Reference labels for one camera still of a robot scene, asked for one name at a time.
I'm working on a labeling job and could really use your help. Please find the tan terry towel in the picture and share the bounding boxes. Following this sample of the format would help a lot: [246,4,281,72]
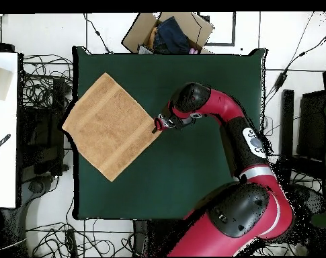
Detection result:
[61,71,163,183]

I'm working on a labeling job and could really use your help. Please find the dark green table cloth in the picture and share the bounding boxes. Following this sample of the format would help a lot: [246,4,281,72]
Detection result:
[72,46,267,221]

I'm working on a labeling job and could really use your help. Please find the orange cloth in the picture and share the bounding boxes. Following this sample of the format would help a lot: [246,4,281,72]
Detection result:
[147,26,159,50]

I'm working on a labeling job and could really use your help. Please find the dark blue jeans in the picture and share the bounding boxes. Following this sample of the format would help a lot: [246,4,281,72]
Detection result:
[153,15,192,54]

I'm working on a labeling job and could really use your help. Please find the brown cardboard box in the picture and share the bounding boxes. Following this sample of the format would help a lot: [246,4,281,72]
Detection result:
[121,11,215,54]

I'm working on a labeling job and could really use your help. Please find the black stand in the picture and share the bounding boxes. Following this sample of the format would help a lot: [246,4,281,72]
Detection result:
[18,77,69,183]
[278,89,326,185]

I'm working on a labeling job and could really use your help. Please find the black stand base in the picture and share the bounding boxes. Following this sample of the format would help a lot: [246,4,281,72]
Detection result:
[288,182,326,218]
[19,174,58,210]

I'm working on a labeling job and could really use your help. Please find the black power strip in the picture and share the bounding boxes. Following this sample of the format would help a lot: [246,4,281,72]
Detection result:
[65,228,78,257]

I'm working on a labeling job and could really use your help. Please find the white desk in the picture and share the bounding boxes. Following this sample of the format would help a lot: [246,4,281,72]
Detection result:
[0,52,19,208]

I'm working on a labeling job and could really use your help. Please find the black striped tool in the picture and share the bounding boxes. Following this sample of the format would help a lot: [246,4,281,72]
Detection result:
[0,133,12,155]

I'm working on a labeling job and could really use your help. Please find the beige box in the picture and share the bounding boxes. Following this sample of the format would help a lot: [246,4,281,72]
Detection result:
[0,64,13,101]

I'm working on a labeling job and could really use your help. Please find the thin black cable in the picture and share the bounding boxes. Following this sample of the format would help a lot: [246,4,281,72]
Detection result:
[83,13,114,54]

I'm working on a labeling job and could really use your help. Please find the black cable tangle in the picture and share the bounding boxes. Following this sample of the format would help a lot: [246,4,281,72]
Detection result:
[267,153,325,256]
[19,53,75,130]
[25,220,134,257]

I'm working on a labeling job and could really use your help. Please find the black cable with adapter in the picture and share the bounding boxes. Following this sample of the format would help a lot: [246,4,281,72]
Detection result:
[264,29,326,107]

